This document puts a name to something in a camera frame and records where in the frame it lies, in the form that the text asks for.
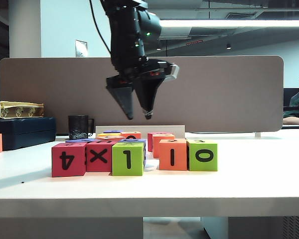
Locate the bare person forearm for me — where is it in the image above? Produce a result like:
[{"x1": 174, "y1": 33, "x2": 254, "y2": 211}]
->
[{"x1": 283, "y1": 116, "x2": 299, "y2": 125}]

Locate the yellow patterned box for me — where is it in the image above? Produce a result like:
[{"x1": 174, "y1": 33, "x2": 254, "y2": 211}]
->
[{"x1": 0, "y1": 101, "x2": 44, "y2": 119}]

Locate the framed wall sign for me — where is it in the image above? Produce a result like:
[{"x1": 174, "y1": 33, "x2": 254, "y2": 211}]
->
[{"x1": 75, "y1": 39, "x2": 88, "y2": 58}]

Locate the orange block 2 and I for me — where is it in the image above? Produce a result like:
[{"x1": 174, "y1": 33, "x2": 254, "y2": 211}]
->
[{"x1": 158, "y1": 139, "x2": 190, "y2": 171}]

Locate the orange block 3 and Y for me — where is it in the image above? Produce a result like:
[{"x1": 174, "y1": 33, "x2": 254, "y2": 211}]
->
[{"x1": 151, "y1": 134, "x2": 175, "y2": 158}]

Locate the orange block Q and L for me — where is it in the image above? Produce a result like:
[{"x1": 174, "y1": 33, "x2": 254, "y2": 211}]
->
[{"x1": 120, "y1": 131, "x2": 142, "y2": 139}]

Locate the green block 0 and W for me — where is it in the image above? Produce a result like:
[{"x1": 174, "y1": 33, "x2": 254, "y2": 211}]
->
[{"x1": 186, "y1": 139, "x2": 218, "y2": 172}]

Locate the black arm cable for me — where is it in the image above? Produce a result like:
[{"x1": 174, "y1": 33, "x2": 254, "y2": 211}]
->
[{"x1": 89, "y1": 0, "x2": 113, "y2": 54}]

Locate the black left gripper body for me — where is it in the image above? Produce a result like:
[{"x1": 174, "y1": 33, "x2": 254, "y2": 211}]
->
[{"x1": 106, "y1": 58, "x2": 175, "y2": 88}]

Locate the black mug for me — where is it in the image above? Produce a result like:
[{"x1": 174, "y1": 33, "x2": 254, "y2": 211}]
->
[{"x1": 68, "y1": 115, "x2": 95, "y2": 140}]

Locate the beige cable tray rail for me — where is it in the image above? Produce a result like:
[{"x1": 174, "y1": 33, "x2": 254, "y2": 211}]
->
[{"x1": 95, "y1": 125, "x2": 185, "y2": 140}]

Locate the grey under-desk cabinet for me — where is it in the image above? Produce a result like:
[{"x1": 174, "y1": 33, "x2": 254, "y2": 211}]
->
[{"x1": 200, "y1": 216, "x2": 299, "y2": 239}]

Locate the dark computer monitor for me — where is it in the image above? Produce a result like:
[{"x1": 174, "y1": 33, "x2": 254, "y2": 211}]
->
[{"x1": 283, "y1": 87, "x2": 299, "y2": 112}]

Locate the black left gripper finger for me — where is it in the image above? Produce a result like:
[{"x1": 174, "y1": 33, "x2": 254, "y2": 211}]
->
[
  {"x1": 107, "y1": 86, "x2": 135, "y2": 120},
  {"x1": 134, "y1": 78, "x2": 164, "y2": 120}
]

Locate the red block numeral 4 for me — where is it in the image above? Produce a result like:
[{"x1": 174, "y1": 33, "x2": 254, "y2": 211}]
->
[{"x1": 51, "y1": 143, "x2": 87, "y2": 178}]

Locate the green block 1 and C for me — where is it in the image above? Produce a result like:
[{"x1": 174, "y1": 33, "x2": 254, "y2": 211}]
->
[{"x1": 112, "y1": 142, "x2": 145, "y2": 177}]

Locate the brown desk divider panel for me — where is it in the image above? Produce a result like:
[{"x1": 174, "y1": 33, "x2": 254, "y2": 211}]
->
[{"x1": 0, "y1": 55, "x2": 284, "y2": 134}]

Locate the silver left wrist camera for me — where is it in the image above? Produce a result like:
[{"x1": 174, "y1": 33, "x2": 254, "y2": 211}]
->
[{"x1": 165, "y1": 63, "x2": 180, "y2": 82}]

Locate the red block X and U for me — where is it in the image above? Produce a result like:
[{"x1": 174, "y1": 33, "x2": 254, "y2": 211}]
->
[{"x1": 85, "y1": 140, "x2": 117, "y2": 173}]

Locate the navy hard case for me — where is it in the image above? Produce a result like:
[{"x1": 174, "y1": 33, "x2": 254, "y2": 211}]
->
[{"x1": 0, "y1": 117, "x2": 57, "y2": 151}]

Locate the ceiling air vent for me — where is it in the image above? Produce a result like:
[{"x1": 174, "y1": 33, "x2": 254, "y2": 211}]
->
[{"x1": 225, "y1": 12, "x2": 257, "y2": 20}]

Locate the orange block letter C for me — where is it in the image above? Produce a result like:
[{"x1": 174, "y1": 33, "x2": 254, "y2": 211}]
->
[{"x1": 96, "y1": 135, "x2": 125, "y2": 141}]

